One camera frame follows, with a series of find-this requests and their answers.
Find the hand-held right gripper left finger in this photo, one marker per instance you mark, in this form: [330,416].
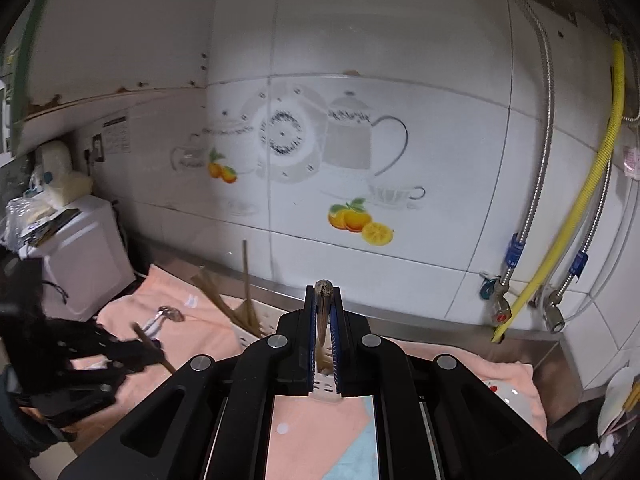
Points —
[314,340]

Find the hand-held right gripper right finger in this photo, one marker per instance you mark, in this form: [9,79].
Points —
[336,340]

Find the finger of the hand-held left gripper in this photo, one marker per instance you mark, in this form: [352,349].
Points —
[85,390]
[110,345]

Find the beige plastic utensil holder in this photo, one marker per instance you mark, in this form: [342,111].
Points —
[247,337]

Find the metal slotted spoon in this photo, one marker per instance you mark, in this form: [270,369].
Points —
[169,314]

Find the white microwave oven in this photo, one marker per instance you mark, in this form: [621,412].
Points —
[90,260]

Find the peach printed towel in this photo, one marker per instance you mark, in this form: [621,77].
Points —
[310,435]

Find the clear plastic bag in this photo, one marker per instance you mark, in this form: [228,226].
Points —
[20,212]

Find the cream bag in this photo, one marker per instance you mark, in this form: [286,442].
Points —
[57,170]

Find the white flower-print dish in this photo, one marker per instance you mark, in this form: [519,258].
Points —
[515,400]

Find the metal water valve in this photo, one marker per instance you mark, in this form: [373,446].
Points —
[552,312]

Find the light blue bottle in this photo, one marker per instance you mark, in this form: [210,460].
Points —
[587,457]

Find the white bottle with brushes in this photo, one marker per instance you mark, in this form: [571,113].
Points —
[617,395]

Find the white wall notice sticker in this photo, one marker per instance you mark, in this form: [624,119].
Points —
[116,135]

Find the green window frame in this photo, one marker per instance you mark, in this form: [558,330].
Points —
[25,75]

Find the pink wall hook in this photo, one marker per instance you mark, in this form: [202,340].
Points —
[632,160]

